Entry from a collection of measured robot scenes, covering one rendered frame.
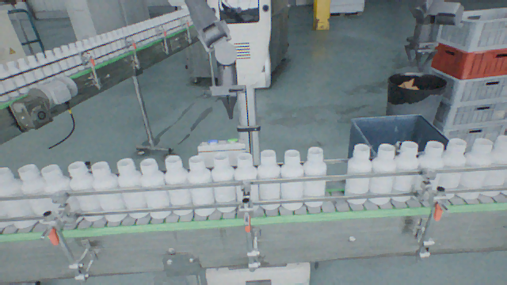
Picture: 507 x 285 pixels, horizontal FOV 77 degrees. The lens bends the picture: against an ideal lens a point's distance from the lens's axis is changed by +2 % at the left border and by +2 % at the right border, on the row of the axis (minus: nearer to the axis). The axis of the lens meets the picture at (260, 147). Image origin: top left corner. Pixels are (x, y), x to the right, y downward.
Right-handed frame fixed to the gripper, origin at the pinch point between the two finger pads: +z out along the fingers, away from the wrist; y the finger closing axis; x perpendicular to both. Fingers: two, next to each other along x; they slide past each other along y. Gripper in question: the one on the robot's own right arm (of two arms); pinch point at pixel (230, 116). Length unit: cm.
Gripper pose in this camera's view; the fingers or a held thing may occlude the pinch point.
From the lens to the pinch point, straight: 95.2
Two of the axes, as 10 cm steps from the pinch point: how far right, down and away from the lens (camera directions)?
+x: -0.2, -1.9, 9.8
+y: 10.0, -0.6, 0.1
